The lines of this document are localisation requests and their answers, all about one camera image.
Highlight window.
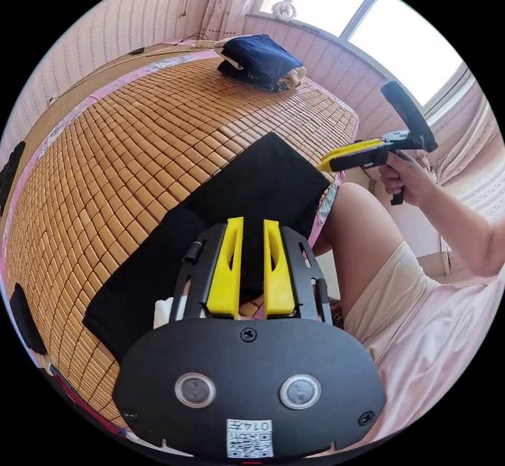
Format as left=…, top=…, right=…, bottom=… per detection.
left=258, top=0, right=476, bottom=119

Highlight black long pants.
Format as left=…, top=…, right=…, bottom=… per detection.
left=82, top=131, right=332, bottom=365

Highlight bed with woven mat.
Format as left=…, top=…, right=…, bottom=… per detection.
left=0, top=44, right=360, bottom=437

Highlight person's right forearm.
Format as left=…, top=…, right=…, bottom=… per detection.
left=418, top=176, right=505, bottom=278

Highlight person's right hand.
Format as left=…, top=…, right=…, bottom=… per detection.
left=378, top=151, right=437, bottom=207

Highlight pale lace curtain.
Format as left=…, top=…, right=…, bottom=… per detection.
left=428, top=87, right=505, bottom=224

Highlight pile of clothes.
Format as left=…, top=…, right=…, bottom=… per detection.
left=213, top=34, right=307, bottom=92

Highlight white table clock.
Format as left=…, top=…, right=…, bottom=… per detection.
left=271, top=0, right=297, bottom=21

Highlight person's body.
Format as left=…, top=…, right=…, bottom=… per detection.
left=315, top=181, right=505, bottom=458

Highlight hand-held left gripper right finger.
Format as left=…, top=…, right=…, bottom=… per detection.
left=263, top=219, right=296, bottom=315

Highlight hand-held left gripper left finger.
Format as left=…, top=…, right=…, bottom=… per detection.
left=205, top=216, right=245, bottom=315

